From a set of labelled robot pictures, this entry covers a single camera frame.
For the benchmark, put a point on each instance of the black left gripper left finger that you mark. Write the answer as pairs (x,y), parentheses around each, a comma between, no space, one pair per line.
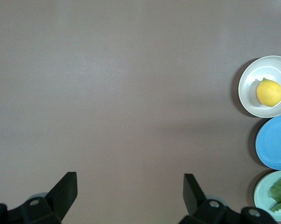
(61,196)

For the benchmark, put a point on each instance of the green lettuce leaf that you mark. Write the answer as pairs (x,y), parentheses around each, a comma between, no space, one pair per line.
(280,191)

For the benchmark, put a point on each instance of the yellow lemon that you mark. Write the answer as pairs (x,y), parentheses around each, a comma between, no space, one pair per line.
(270,93)

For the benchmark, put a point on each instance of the white round plate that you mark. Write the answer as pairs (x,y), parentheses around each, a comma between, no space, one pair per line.
(247,93)

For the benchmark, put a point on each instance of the light green round plate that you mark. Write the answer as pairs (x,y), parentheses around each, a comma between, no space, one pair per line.
(262,196)

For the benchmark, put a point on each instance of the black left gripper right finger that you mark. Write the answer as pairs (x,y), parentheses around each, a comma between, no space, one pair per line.
(193,196)

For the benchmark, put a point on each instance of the blue round plate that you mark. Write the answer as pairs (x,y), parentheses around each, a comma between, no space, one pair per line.
(274,142)

